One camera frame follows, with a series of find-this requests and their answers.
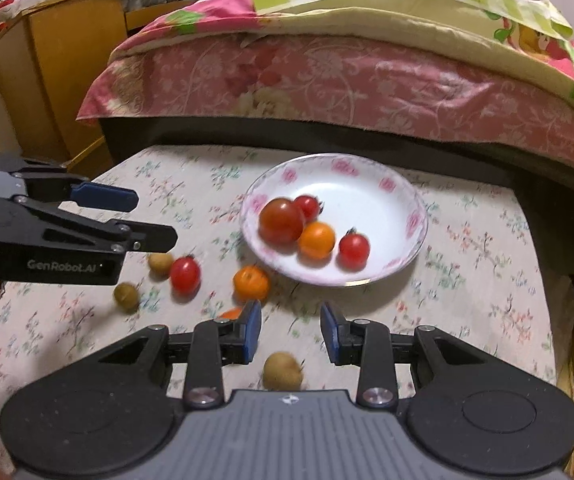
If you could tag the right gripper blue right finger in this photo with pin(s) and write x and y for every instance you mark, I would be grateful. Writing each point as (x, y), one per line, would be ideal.
(366, 344)

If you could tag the wooden cabinet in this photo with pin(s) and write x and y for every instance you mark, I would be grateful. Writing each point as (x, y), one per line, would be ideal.
(49, 56)

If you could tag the oval cherry tomato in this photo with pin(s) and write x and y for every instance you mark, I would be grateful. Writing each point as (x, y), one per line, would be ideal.
(185, 276)

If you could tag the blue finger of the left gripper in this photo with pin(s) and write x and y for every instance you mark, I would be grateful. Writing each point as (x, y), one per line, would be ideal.
(105, 197)

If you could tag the pink floral bed sheet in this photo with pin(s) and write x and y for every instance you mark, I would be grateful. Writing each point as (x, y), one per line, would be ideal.
(351, 82)

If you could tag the longan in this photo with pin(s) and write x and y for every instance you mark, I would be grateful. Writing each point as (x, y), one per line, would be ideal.
(126, 296)

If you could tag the white floral plate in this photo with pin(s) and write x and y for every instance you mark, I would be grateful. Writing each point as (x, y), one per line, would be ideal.
(356, 192)

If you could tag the longan fruit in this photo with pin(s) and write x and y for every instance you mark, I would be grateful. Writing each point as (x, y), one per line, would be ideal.
(160, 264)
(282, 372)

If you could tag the cherry tomato with stem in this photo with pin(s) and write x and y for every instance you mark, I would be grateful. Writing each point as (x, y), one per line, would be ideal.
(310, 206)

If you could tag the small smooth orange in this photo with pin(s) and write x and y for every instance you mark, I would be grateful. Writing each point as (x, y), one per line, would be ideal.
(317, 241)

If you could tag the large mandarin orange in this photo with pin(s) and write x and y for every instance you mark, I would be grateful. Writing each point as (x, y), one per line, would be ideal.
(231, 314)

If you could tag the small mandarin orange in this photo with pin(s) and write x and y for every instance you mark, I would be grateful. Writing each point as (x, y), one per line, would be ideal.
(251, 283)

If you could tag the floral tablecloth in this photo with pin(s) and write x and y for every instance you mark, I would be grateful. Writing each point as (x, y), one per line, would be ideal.
(446, 252)

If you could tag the yellow green quilt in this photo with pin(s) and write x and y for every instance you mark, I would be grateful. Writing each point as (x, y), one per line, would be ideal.
(528, 40)

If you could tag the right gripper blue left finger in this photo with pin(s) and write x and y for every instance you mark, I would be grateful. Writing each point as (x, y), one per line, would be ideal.
(214, 344)

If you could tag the large red tomato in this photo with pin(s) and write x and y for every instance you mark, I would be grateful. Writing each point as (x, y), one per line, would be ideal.
(281, 222)

